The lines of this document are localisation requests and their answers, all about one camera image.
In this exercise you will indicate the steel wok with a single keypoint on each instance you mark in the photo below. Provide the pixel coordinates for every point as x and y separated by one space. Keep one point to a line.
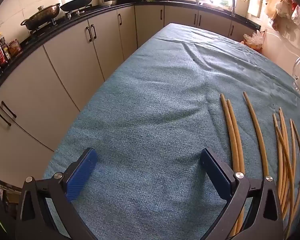
43 13

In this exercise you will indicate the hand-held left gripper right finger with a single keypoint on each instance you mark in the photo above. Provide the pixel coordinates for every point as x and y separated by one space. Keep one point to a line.
215 170

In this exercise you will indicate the white cutting board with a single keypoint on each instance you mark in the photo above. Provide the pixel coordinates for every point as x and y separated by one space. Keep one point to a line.
255 5

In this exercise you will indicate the gas stove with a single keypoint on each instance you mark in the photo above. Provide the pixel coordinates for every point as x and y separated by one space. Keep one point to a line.
76 12

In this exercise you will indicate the beige kitchen base cabinets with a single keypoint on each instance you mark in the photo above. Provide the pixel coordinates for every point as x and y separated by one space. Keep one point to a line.
72 55

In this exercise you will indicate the steel faucet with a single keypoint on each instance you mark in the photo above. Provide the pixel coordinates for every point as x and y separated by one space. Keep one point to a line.
233 8

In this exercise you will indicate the red seasoning jar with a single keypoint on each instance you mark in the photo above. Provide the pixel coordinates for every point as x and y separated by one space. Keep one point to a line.
14 48

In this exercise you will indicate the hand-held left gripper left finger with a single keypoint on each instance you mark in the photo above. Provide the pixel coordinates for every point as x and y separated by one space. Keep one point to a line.
81 172

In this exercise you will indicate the hanging plastic bags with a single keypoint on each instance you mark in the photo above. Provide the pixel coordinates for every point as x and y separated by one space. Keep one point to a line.
282 7

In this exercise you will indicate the blue woven table cloth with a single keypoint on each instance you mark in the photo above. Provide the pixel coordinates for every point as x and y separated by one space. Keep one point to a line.
152 92

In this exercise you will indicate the orange plastic bag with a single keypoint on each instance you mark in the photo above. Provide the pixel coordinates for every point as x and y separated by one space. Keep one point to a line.
255 40

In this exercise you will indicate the black kitchen countertop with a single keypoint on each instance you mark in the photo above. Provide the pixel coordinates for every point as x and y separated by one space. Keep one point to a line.
125 4

